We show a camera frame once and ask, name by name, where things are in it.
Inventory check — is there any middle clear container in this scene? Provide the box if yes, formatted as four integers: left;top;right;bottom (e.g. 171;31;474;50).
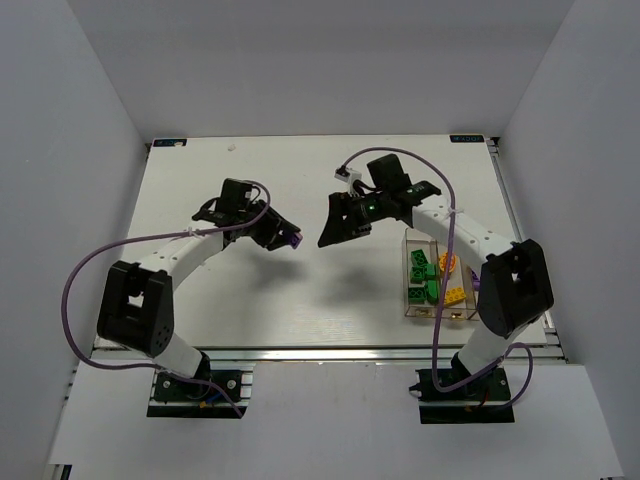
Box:
430;242;476;320

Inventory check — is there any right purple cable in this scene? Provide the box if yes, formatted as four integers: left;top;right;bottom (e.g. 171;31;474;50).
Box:
339;147;534;412

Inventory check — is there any left blue table label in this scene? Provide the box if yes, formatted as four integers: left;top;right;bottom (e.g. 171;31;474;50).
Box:
152;138;187;148

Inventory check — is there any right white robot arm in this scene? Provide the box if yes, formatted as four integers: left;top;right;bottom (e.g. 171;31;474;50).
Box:
317;147;554;393

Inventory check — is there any left clear container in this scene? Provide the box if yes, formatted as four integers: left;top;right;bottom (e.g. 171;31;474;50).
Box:
402;229;437;322

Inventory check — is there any right blue table label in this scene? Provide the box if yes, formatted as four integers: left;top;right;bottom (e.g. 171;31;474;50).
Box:
449;134;485;143

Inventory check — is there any purple cable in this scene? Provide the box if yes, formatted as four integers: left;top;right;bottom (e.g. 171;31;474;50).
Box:
60;180;274;419
339;147;534;412

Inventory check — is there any blue table label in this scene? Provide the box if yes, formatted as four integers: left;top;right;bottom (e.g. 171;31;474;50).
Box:
449;134;485;143
152;138;187;148

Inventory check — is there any yellow lego brick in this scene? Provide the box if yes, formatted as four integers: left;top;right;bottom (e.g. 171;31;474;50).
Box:
444;287;467;307

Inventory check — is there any green lego brick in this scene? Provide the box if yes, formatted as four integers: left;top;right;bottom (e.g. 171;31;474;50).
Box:
410;249;429;268
409;267;425;284
407;286;427;304

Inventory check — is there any purple lego brick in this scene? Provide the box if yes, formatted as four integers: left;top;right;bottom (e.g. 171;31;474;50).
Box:
288;232;303;249
471;271;480;292

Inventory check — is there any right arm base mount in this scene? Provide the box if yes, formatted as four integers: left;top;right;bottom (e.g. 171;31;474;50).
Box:
408;368;515;425

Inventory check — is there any orange oval lego piece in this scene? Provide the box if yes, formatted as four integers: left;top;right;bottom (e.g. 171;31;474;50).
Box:
438;252;458;277

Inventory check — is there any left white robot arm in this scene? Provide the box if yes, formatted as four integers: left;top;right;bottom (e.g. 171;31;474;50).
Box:
97;179;302;381

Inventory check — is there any aluminium table rail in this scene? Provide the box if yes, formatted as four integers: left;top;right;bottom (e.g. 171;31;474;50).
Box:
92;345;566;361

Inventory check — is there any clear container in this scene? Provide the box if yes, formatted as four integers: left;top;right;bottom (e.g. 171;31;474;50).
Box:
430;242;476;320
402;229;437;322

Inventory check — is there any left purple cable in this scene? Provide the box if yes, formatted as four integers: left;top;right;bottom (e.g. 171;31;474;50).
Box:
60;180;274;419

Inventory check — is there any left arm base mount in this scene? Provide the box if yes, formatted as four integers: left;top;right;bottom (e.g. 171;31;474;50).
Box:
146;367;253;420

